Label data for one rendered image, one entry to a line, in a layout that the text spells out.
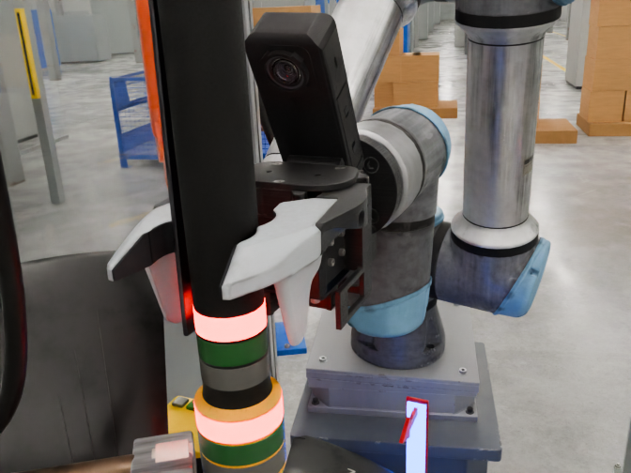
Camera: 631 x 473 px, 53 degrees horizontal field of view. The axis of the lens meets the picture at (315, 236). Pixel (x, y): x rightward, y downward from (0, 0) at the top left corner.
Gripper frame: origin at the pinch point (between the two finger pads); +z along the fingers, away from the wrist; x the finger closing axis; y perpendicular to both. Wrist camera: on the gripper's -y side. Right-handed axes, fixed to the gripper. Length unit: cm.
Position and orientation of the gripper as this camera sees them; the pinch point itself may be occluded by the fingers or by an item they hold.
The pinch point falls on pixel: (181, 254)
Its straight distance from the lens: 26.9
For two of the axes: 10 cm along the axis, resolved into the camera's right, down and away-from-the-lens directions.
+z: -4.0, 3.2, -8.6
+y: 0.4, 9.4, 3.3
